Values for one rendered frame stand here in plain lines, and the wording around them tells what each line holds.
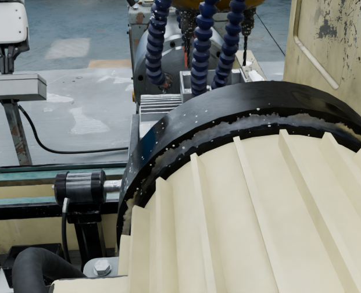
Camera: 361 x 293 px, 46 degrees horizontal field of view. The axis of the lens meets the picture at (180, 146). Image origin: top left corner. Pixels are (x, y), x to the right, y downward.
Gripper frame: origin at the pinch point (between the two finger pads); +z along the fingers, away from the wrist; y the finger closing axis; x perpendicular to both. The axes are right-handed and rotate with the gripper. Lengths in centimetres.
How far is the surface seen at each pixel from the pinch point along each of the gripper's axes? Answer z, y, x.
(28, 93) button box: 7.5, 6.2, -3.6
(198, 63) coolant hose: 15, 42, -48
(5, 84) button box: 5.1, 1.0, -3.6
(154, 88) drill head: 7.1, 35.2, -1.5
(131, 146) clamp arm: 22.4, 30.6, -19.6
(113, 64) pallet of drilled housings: -72, -3, 244
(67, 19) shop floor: -176, -75, 401
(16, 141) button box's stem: 17.1, -0.4, 7.0
